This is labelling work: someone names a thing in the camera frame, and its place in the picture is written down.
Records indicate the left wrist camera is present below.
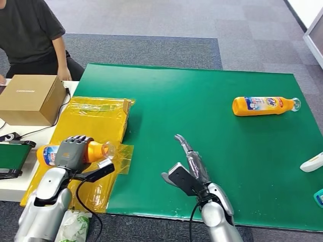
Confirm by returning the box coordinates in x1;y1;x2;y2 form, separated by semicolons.
73;159;115;183

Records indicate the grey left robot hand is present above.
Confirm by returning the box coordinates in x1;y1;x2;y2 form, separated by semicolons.
55;135;94;174

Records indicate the green table mat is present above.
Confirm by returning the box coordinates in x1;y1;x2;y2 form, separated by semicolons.
74;63;323;233

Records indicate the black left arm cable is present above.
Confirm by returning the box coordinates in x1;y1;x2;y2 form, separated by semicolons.
75;179;103;242

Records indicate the teal plastic container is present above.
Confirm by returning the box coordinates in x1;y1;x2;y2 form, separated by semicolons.
313;189;323;209

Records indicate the thin black power cable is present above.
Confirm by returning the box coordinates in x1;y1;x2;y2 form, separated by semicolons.
15;87;72;140

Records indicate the person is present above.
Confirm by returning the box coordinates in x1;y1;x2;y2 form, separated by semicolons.
0;0;85;83

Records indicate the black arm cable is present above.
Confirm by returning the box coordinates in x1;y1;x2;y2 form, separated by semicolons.
75;179;103;242
189;200;202;242

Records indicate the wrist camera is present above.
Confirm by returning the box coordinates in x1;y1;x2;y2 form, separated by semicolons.
73;159;115;183
168;162;208;198

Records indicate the yellow plastic wrapped flat box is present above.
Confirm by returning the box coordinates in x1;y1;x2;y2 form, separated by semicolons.
20;97;136;214

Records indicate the black tag with white digit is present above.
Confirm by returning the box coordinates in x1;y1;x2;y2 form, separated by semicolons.
0;132;21;143

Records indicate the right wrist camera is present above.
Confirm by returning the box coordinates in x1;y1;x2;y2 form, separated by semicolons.
168;162;208;198

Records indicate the small green belt conveyor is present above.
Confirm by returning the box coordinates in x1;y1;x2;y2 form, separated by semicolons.
0;140;36;179

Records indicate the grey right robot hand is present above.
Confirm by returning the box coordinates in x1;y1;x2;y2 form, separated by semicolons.
174;134;211;188

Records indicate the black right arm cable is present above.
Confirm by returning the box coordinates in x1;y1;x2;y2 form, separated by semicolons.
189;200;202;242

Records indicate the brown cardboard box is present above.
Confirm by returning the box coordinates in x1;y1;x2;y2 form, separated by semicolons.
0;74;66;127

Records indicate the white side table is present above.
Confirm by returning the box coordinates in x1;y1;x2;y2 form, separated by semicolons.
0;79;79;203

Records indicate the white and green plastic bag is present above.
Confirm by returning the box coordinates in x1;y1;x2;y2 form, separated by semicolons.
54;210;90;242

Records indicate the white framed board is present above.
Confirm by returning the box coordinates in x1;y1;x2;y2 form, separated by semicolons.
303;7;323;69

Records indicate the orange detergent bottle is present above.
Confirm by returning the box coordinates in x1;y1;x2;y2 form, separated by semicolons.
232;97;302;117
36;141;116;167

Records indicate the person's left hand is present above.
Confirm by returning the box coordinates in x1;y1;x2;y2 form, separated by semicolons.
57;67;72;82

